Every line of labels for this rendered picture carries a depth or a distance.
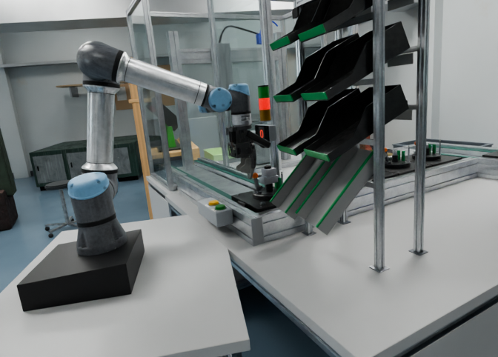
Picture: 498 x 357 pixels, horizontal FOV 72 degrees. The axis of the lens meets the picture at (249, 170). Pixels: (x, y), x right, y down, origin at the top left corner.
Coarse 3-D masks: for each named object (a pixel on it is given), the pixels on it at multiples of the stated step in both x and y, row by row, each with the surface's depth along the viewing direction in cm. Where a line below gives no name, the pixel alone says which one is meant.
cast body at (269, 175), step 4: (264, 168) 137; (268, 168) 136; (272, 168) 136; (264, 172) 136; (268, 172) 135; (272, 172) 136; (264, 176) 136; (268, 176) 135; (272, 176) 136; (276, 176) 137; (260, 180) 138; (264, 180) 135; (268, 180) 136; (272, 180) 136; (276, 180) 137
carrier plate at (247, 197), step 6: (246, 192) 147; (252, 192) 147; (234, 198) 142; (240, 198) 138; (246, 198) 138; (252, 198) 137; (246, 204) 133; (252, 204) 130; (258, 204) 129; (270, 204) 128; (258, 210) 124; (264, 210) 125
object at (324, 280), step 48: (432, 192) 161; (480, 192) 155; (240, 240) 125; (288, 240) 122; (336, 240) 118; (432, 240) 112; (480, 240) 109; (288, 288) 92; (336, 288) 90; (384, 288) 88; (432, 288) 86; (480, 288) 85; (336, 336) 72; (384, 336) 71
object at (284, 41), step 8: (320, 0) 109; (328, 0) 97; (304, 8) 108; (312, 8) 109; (320, 8) 96; (304, 16) 108; (312, 16) 109; (320, 16) 97; (296, 24) 108; (304, 24) 109; (312, 24) 96; (296, 32) 95; (280, 40) 99; (288, 40) 95; (296, 40) 96; (272, 48) 107
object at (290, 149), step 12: (336, 96) 117; (348, 96) 104; (312, 108) 115; (324, 108) 116; (336, 108) 104; (312, 120) 116; (324, 120) 103; (300, 132) 115; (312, 132) 113; (324, 132) 104; (276, 144) 113; (288, 144) 114; (300, 144) 102
